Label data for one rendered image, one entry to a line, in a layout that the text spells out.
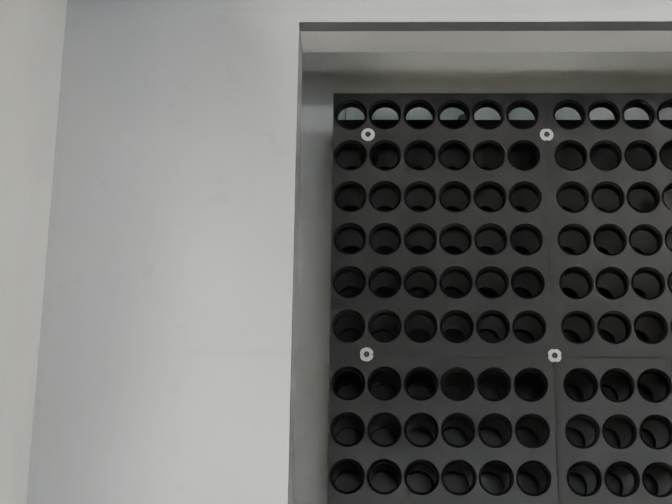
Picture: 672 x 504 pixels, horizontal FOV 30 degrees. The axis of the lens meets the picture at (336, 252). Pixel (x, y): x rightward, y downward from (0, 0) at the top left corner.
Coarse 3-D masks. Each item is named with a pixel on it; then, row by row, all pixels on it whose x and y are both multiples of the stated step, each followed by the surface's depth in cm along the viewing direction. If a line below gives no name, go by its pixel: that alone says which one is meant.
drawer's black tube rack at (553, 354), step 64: (384, 192) 54; (448, 192) 54; (512, 192) 51; (576, 192) 54; (640, 192) 54; (384, 256) 50; (448, 256) 50; (512, 256) 50; (576, 256) 50; (640, 256) 50; (384, 320) 53; (448, 320) 53; (512, 320) 49; (576, 320) 52; (640, 320) 52; (384, 384) 52; (448, 384) 52; (512, 384) 49; (576, 384) 52; (640, 384) 52; (384, 448) 48; (448, 448) 48; (512, 448) 48; (576, 448) 48; (640, 448) 48
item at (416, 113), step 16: (352, 112) 58; (384, 112) 58; (416, 112) 58; (448, 112) 58; (480, 112) 58; (496, 112) 58; (512, 112) 58; (528, 112) 58; (560, 112) 57; (576, 112) 57
